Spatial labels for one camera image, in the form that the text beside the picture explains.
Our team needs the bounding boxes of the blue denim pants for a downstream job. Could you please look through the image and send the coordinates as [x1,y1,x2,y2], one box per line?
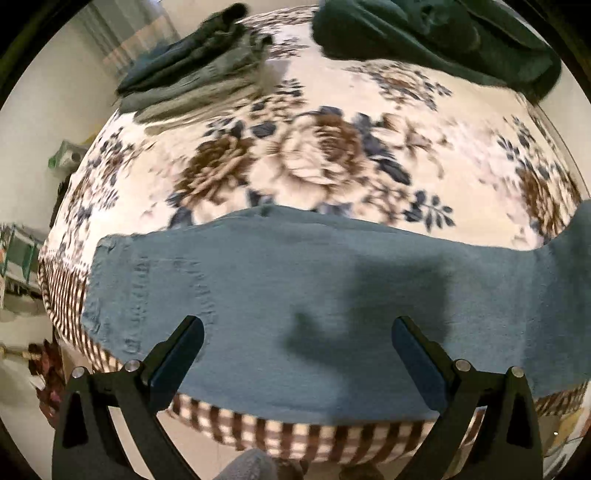
[82,199,591,424]

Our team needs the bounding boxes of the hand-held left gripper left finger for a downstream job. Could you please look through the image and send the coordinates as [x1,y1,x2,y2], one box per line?
[52,315,205,480]

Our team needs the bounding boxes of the grey slipper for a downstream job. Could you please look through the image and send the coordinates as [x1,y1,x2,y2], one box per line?
[217,449,279,480]

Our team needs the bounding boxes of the green metal rack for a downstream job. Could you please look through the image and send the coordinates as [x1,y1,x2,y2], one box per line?
[0,222,47,296]

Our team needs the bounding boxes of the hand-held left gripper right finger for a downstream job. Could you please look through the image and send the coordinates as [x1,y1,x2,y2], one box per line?
[391,316,544,480]

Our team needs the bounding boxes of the dark green cloth pile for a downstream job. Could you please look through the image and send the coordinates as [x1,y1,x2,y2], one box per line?
[312,0,563,103]

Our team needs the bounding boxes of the floral printed blanket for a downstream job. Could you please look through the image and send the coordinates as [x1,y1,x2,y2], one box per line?
[38,4,591,464]

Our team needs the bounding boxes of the green box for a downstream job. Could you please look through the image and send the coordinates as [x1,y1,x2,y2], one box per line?
[49,140,88,171]

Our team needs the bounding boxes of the dark red floral cloth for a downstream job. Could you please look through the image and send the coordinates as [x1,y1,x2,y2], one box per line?
[28,339,70,428]

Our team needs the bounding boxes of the stack of folded clothes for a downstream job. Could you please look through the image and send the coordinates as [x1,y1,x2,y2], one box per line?
[114,4,274,127]

